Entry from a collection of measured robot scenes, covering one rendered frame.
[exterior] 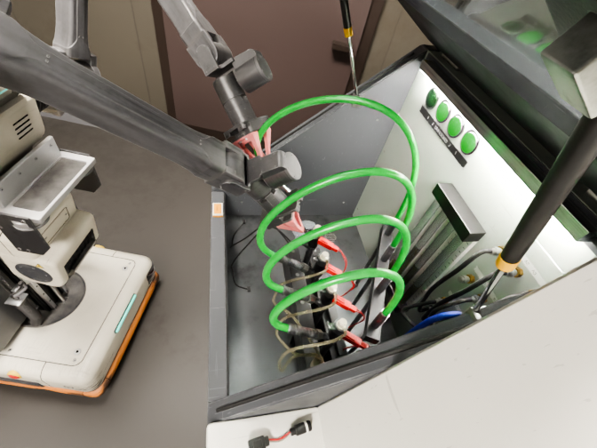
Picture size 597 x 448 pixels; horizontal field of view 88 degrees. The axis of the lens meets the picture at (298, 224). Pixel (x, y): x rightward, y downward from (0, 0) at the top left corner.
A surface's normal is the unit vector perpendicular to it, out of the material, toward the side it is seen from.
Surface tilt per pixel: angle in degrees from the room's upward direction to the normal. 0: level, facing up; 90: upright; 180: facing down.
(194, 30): 65
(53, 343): 0
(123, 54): 90
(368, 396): 76
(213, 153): 46
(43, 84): 109
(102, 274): 0
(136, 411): 0
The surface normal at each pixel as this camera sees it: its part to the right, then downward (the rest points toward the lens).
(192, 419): 0.18, -0.65
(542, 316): -0.90, -0.15
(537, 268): -0.97, 0.01
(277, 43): -0.11, 0.74
